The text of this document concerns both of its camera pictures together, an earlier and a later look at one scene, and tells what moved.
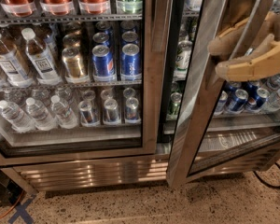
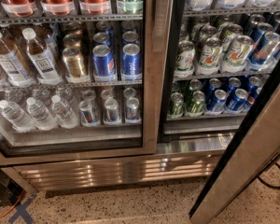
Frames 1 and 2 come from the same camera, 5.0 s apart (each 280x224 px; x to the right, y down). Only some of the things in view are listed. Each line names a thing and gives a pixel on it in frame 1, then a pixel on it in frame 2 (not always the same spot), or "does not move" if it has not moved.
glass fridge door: [74, 73] does not move
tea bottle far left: [11, 68] does not move
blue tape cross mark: [21, 211] does not move
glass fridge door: [228, 128] to [259, 147]
